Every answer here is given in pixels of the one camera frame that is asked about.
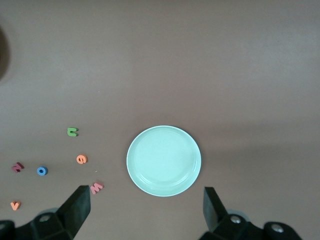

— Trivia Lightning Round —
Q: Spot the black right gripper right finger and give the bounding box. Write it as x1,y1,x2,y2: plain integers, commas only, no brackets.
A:
197,186,303,240

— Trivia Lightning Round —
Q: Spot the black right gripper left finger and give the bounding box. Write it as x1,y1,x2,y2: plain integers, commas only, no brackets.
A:
0,185,91,240

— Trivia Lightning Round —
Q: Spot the mint green plate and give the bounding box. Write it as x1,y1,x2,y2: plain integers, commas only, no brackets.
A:
126,125,202,198

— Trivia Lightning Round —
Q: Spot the pink foam letter w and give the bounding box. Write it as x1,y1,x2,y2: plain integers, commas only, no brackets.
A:
89,181,105,195

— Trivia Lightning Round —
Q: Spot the brown table cover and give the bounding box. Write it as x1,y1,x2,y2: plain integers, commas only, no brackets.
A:
0,0,320,240

